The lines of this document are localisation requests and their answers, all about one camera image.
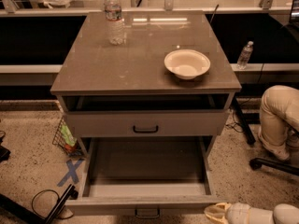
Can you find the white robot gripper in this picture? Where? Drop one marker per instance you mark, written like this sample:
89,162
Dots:
241,215

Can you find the drawer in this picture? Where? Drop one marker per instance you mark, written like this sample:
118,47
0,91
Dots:
144,177
138,124

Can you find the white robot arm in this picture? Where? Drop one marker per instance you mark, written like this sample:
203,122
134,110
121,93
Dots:
285,214

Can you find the closed middle drawer front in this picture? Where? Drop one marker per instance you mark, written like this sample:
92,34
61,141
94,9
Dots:
138,124

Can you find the grey drawer cabinet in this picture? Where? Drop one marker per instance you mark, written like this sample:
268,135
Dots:
99,77

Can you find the black office chair base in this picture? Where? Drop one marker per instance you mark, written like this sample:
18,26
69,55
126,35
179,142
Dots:
258,163

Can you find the black stand leg right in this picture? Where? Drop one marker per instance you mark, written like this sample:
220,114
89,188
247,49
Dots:
245,127

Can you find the black stand leg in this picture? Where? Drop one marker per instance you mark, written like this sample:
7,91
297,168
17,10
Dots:
46,206
245,127

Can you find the person legs beige trousers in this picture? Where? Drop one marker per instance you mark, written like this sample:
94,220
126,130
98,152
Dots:
279,121

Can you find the white paper bowl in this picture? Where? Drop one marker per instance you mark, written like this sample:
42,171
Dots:
186,64

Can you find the small water bottle on ledge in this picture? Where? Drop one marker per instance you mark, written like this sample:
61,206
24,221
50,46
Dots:
244,56

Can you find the black stand leg left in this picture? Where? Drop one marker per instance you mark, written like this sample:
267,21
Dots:
46,206

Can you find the clear water bottle on cabinet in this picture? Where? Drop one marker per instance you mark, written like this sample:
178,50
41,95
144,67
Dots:
114,20

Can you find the wire mesh basket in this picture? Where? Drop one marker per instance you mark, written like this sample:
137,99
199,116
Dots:
64,139

